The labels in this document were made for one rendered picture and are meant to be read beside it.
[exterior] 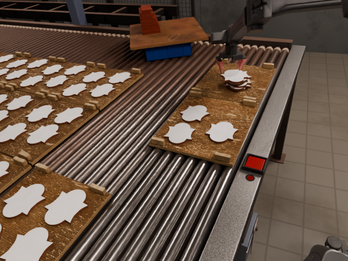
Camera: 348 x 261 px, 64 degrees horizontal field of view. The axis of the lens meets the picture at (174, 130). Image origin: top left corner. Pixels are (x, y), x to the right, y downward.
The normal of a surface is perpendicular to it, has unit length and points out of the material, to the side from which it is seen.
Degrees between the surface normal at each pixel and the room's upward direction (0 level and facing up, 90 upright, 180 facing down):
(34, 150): 0
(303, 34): 90
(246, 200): 0
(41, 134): 0
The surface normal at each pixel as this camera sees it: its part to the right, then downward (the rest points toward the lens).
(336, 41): -0.37, 0.59
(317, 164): -0.09, -0.80
